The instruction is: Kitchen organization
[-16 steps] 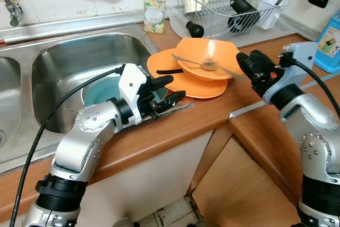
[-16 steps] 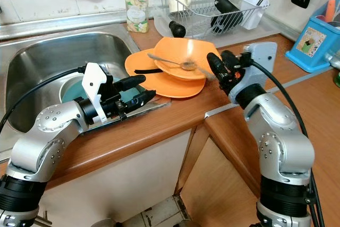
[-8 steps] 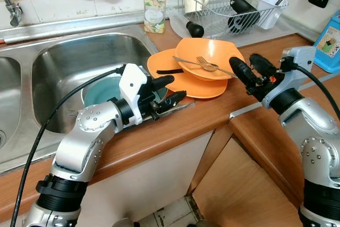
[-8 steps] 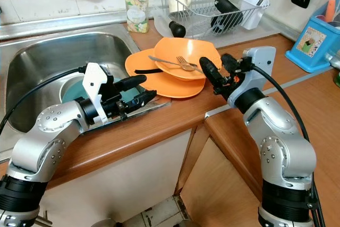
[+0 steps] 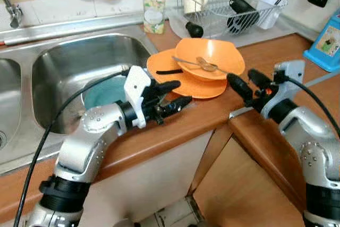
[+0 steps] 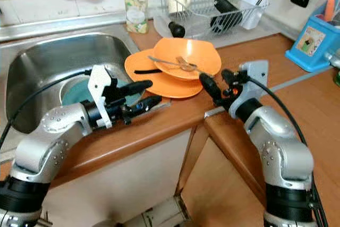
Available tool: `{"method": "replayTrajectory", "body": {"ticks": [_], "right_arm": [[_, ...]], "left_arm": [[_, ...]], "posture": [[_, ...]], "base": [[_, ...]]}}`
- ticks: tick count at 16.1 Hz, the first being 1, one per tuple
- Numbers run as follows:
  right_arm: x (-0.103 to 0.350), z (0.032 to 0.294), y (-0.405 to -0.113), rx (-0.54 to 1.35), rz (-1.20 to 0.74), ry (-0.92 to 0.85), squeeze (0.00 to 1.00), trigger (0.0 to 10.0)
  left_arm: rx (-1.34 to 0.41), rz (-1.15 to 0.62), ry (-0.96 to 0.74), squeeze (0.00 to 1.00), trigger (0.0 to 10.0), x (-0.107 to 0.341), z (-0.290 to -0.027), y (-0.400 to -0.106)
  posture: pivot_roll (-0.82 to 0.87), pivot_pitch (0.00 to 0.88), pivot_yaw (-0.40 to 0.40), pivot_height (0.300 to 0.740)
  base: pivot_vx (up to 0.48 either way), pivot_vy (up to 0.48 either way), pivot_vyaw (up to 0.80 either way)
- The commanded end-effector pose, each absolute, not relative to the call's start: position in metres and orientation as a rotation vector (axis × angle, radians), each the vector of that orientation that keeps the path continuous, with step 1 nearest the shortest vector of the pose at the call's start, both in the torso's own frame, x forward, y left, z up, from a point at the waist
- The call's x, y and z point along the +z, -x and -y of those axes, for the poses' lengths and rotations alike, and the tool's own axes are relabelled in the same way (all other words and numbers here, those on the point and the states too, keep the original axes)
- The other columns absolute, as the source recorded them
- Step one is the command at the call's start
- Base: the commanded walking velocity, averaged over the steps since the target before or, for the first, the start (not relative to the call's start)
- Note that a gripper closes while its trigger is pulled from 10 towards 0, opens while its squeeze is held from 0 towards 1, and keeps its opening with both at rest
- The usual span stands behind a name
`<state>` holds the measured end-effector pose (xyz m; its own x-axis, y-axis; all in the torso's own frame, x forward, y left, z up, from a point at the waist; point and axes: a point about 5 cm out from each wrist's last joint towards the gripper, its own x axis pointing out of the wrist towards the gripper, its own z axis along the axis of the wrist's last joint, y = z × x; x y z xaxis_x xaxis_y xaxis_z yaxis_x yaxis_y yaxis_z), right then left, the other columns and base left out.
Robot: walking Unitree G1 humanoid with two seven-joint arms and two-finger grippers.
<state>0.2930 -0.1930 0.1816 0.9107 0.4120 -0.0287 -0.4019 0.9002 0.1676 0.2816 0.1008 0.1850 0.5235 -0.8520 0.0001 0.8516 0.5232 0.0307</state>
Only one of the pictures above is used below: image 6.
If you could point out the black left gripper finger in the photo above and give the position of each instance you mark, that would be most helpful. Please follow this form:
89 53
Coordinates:
137 87
146 106

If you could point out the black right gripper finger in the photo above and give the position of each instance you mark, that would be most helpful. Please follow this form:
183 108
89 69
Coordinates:
231 80
212 87

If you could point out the orange plastic plate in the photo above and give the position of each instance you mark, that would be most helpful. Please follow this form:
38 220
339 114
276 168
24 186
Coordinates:
180 89

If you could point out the orange plastic bowl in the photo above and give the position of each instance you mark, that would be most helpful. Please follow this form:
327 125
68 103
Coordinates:
196 50

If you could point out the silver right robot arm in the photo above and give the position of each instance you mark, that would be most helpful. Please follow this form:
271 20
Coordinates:
281 147

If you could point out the teal plate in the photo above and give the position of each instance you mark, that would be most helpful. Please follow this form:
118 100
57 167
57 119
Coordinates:
77 91

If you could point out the white drain tray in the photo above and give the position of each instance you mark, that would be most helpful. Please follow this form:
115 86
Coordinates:
260 35

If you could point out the black bulb-shaped grinder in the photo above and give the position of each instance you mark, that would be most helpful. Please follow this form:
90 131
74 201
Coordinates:
177 30

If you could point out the white utensil cup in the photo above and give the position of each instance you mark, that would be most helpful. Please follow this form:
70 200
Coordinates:
251 13

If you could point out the black cylindrical bottle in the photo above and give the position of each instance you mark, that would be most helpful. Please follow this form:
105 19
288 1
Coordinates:
224 8

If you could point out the clear soap dispenser bottle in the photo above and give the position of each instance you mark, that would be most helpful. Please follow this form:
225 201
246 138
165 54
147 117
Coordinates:
136 14

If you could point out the white cabinet panel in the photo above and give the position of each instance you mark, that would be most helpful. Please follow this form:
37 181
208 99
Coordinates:
127 184

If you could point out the blue box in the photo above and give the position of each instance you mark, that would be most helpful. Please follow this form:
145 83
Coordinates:
311 41

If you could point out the brown cabinet door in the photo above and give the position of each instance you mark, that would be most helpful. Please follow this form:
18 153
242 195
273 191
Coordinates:
218 184

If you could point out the stainless steel sink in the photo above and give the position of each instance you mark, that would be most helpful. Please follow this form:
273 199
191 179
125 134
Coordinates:
42 51

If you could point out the cream mug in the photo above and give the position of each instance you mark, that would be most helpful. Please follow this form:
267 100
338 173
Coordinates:
179 1

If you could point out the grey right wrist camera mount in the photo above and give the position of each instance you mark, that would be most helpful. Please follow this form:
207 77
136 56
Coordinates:
255 75

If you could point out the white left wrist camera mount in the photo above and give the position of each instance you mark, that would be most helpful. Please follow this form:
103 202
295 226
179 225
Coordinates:
100 86

